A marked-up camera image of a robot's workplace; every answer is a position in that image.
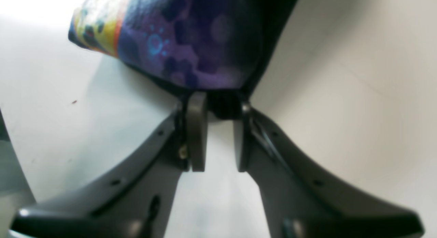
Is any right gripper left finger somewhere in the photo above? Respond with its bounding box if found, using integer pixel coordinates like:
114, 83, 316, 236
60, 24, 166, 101
10, 92, 208, 238

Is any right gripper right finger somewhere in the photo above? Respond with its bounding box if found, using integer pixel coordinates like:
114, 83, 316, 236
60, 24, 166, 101
234, 101, 425, 238

